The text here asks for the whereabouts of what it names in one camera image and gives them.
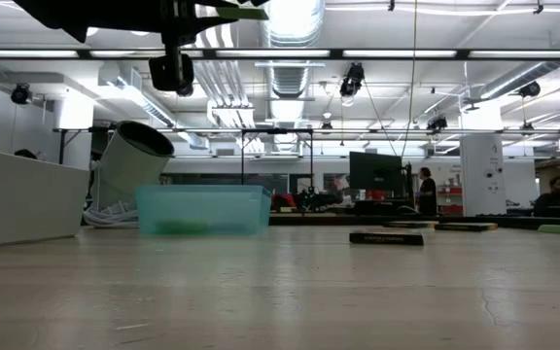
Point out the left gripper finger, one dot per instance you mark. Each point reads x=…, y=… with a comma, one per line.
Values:
x=202, y=23
x=231, y=2

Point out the yellow green crayon box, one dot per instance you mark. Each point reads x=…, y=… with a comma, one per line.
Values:
x=386, y=238
x=465, y=227
x=406, y=224

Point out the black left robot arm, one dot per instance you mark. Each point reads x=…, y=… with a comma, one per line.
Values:
x=90, y=12

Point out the black overhead light bar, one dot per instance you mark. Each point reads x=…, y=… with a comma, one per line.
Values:
x=83, y=54

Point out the teal translucent plastic bin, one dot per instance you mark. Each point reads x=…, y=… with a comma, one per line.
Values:
x=202, y=204

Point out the black ceiling spotlight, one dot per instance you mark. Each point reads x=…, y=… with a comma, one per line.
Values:
x=20, y=94
x=437, y=123
x=530, y=89
x=352, y=80

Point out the white translucent plastic bin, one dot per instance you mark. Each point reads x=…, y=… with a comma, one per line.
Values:
x=22, y=199

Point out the black computer monitor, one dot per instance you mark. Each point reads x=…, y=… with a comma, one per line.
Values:
x=374, y=172

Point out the person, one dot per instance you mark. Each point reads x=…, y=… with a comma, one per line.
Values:
x=427, y=194
x=554, y=199

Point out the red shelf unit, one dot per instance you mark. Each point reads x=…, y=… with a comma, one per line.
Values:
x=450, y=199

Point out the white column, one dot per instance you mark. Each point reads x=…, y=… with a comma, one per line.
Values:
x=482, y=175

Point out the silver ceiling duct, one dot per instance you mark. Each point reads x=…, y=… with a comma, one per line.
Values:
x=290, y=78

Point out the distant black rig frame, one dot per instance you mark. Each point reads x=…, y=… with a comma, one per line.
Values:
x=277, y=130

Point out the black aluminium table frame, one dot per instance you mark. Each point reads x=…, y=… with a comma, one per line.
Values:
x=319, y=220

